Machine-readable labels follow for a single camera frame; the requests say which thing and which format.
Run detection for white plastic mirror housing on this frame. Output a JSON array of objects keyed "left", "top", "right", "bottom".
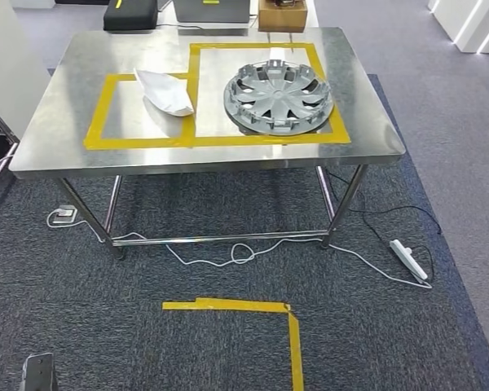
[{"left": 133, "top": 67, "right": 195, "bottom": 117}]

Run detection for stainless steel workbench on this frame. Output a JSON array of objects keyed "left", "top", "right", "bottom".
[{"left": 9, "top": 27, "right": 407, "bottom": 261}]

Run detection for large yellow tape rectangle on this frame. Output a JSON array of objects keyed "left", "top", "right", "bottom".
[{"left": 188, "top": 42, "right": 351, "bottom": 147}]

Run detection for grey plastic wheel cover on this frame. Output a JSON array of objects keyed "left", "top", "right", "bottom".
[{"left": 223, "top": 59, "right": 335, "bottom": 137}]

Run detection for yellow floor tape outline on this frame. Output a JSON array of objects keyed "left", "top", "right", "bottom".
[{"left": 162, "top": 297, "right": 305, "bottom": 391}]

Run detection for brown cardboard box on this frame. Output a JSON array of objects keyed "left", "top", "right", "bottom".
[{"left": 258, "top": 0, "right": 308, "bottom": 33}]

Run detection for grey laptop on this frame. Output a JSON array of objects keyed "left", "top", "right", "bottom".
[{"left": 172, "top": 0, "right": 251, "bottom": 24}]

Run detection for white table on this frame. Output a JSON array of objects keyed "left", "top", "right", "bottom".
[{"left": 157, "top": 0, "right": 320, "bottom": 31}]

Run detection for small yellow tape rectangle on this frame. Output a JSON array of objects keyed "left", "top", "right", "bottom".
[{"left": 83, "top": 72, "right": 197, "bottom": 151}]

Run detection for white power strip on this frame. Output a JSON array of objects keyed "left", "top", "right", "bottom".
[{"left": 389, "top": 239, "right": 428, "bottom": 282}]

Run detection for black zip case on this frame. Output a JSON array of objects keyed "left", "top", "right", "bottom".
[{"left": 102, "top": 0, "right": 159, "bottom": 32}]

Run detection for grey floor socket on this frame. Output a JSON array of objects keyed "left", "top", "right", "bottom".
[{"left": 51, "top": 204, "right": 78, "bottom": 225}]

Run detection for white lit plinth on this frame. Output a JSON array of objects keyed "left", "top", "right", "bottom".
[{"left": 428, "top": 0, "right": 489, "bottom": 55}]

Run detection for white floor cable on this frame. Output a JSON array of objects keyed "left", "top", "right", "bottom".
[{"left": 46, "top": 207, "right": 433, "bottom": 291}]

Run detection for black floor cable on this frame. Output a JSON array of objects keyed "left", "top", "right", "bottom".
[{"left": 326, "top": 169, "right": 443, "bottom": 282}]

